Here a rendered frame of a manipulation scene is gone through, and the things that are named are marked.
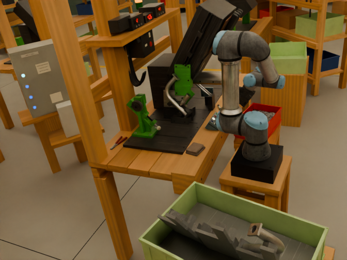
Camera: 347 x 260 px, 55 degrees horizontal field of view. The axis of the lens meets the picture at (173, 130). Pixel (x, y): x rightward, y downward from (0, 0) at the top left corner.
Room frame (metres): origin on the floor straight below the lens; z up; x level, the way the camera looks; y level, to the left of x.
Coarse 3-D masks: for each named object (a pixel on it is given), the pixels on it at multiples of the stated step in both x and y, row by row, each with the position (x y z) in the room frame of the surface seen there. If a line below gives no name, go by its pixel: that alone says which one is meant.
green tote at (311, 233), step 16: (192, 192) 1.25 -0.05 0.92; (208, 192) 1.23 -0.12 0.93; (224, 192) 1.18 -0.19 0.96; (176, 208) 1.15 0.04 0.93; (224, 208) 1.17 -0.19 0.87; (240, 208) 1.12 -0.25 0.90; (256, 208) 1.07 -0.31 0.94; (272, 208) 1.03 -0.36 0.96; (160, 224) 1.06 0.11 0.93; (272, 224) 1.02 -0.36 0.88; (288, 224) 0.98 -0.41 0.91; (304, 224) 0.94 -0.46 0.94; (144, 240) 0.96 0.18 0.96; (160, 240) 1.05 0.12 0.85; (304, 240) 0.94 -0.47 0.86; (320, 240) 0.84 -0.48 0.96; (160, 256) 0.91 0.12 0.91; (176, 256) 0.86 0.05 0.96; (320, 256) 0.84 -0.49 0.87
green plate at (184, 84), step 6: (180, 66) 2.13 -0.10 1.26; (186, 66) 2.11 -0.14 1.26; (180, 72) 2.12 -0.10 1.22; (186, 72) 2.10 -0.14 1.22; (180, 78) 2.12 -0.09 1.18; (186, 78) 2.10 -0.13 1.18; (180, 84) 2.11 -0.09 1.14; (186, 84) 2.09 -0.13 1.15; (192, 84) 2.14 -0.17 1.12; (180, 90) 2.10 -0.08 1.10; (186, 90) 2.08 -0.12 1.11
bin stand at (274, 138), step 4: (280, 124) 2.01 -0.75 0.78; (276, 128) 1.93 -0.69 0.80; (276, 132) 1.89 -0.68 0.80; (272, 136) 1.84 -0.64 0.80; (276, 136) 1.84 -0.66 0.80; (236, 140) 1.85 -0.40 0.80; (240, 140) 1.85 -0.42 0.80; (268, 140) 1.80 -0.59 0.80; (272, 140) 1.79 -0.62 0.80; (276, 140) 1.83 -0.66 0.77; (236, 144) 1.85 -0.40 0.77; (240, 144) 1.85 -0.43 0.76; (276, 144) 2.00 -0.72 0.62; (236, 148) 1.85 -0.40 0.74; (252, 192) 2.12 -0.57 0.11
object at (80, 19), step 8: (120, 0) 8.67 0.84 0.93; (128, 0) 8.89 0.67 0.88; (80, 8) 7.76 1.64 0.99; (88, 8) 7.64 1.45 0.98; (120, 8) 8.41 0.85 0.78; (128, 8) 8.91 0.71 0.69; (80, 16) 7.64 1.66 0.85; (88, 16) 7.49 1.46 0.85; (80, 24) 7.04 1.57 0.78; (88, 24) 8.07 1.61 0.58; (88, 32) 7.93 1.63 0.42; (96, 32) 8.12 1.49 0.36; (96, 48) 7.32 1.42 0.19
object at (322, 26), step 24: (264, 0) 5.68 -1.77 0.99; (288, 0) 4.52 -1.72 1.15; (312, 0) 4.11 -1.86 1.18; (336, 0) 3.98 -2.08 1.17; (288, 24) 4.67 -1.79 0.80; (312, 24) 4.12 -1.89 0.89; (336, 24) 4.13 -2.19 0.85; (312, 48) 3.97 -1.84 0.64; (312, 72) 4.00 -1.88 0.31; (336, 72) 4.01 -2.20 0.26
